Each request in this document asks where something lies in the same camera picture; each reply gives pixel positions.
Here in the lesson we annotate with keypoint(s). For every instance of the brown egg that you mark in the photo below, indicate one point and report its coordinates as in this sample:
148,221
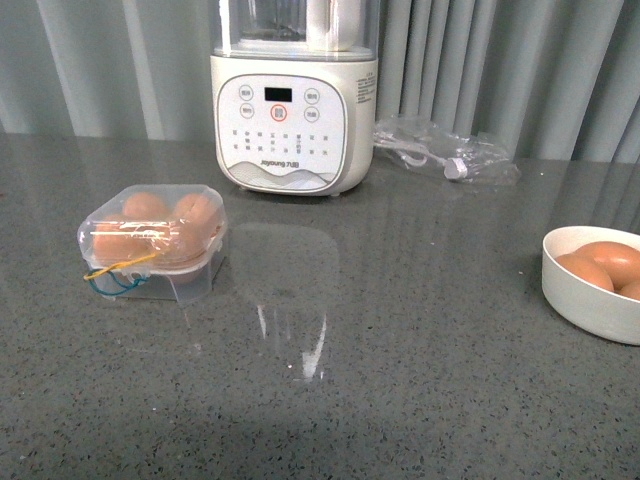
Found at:
587,270
179,248
619,260
631,290
113,240
199,211
145,206

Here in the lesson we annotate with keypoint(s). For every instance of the clear plastic egg box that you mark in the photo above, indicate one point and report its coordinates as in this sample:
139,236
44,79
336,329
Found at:
160,286

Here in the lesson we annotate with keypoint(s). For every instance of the brown egg in bowl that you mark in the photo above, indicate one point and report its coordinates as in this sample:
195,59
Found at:
619,260
587,270
631,290

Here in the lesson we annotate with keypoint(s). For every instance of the clear plastic bag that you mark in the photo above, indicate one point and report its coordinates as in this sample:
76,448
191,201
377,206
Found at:
419,145

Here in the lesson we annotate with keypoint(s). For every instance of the white Joyoung blender appliance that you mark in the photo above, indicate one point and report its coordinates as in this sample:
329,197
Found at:
294,90

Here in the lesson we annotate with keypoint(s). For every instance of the blue rubber band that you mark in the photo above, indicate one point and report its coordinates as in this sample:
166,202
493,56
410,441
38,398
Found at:
113,284

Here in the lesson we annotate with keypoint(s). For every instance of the yellow rubber band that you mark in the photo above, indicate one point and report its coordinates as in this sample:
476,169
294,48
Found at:
118,266

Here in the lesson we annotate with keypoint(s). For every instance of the white bowl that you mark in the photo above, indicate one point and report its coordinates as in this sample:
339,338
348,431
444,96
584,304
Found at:
591,308

